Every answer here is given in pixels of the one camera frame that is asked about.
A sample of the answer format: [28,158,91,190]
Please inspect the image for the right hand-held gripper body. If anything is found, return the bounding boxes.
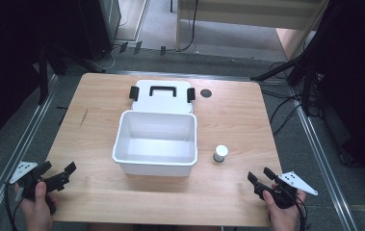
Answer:
[259,170,319,210]

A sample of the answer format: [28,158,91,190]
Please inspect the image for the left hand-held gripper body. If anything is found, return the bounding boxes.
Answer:
[9,161,63,216]

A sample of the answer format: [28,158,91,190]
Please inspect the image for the person's left hand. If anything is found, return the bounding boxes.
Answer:
[13,181,59,231]

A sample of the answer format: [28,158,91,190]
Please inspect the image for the person's right hand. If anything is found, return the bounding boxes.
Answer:
[262,183,307,231]

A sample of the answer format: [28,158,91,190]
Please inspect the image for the small white cylindrical cup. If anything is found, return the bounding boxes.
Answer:
[213,144,229,164]

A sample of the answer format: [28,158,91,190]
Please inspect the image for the white plastic storage box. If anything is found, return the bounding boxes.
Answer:
[111,109,199,178]

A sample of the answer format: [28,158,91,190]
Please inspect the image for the black tripod stand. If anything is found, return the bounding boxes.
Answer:
[250,41,319,117]

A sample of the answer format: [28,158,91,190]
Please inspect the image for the black curtain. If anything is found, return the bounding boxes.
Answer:
[0,0,114,153]
[294,0,365,186]

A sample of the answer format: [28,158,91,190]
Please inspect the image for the grey cabinet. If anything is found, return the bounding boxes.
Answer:
[98,0,122,44]

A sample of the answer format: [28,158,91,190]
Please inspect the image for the light wooden furniture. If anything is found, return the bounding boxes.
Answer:
[175,0,330,62]

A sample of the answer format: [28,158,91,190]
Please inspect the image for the metal floor rail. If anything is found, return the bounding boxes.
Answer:
[287,86,359,231]
[0,72,60,229]

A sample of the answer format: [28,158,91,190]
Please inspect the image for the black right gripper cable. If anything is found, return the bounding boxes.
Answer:
[294,191,310,231]

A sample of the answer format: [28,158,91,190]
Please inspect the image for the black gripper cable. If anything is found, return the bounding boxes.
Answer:
[294,191,310,231]
[4,181,22,231]

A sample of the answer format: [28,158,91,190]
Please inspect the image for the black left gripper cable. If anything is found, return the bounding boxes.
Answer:
[4,181,22,231]

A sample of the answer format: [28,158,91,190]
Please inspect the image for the black floor cables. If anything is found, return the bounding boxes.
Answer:
[260,88,303,137]

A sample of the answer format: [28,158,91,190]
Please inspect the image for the white floor cable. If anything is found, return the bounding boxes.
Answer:
[91,43,121,72]

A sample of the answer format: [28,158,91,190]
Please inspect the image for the white lid with black handle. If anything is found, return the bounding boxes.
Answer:
[128,79,196,114]

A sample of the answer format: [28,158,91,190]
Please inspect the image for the black hanging cable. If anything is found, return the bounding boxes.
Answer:
[181,0,200,52]

